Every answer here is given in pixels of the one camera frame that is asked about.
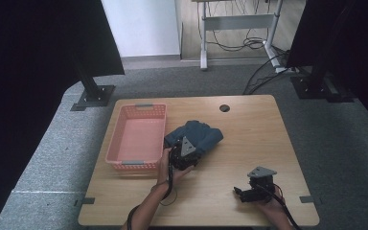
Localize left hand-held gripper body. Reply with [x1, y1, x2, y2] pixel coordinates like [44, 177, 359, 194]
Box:
[169, 135, 203, 171]

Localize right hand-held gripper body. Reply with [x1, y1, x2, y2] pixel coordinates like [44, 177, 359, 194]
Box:
[246, 165, 278, 203]

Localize dark blue cloth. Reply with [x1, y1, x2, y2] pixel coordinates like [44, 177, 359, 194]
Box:
[163, 120, 224, 161]

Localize pink plastic basket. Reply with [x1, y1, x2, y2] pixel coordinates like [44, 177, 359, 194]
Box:
[104, 103, 168, 172]

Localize person's right hand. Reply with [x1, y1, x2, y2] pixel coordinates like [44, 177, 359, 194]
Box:
[256, 188, 289, 224]

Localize person's left hand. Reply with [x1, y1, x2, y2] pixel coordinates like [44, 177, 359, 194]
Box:
[156, 147, 195, 190]

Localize black metal stand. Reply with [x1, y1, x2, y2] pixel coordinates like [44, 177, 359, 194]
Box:
[289, 44, 357, 104]
[69, 47, 116, 112]

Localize black curtain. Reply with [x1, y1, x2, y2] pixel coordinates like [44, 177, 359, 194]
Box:
[285, 0, 368, 135]
[0, 0, 127, 230]

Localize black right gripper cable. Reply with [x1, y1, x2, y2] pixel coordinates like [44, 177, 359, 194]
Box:
[258, 183, 302, 230]

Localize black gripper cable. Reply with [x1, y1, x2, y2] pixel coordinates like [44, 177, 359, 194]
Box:
[258, 183, 302, 230]
[126, 158, 179, 230]

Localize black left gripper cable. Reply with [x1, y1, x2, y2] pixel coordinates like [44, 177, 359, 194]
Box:
[126, 158, 179, 230]

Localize black floor cables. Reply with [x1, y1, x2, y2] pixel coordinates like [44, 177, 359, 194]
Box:
[241, 46, 298, 96]

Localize hanging cable bundle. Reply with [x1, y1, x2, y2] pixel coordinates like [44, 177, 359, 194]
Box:
[196, 0, 271, 53]

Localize white desk frame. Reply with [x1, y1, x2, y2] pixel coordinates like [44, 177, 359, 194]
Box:
[191, 0, 290, 74]

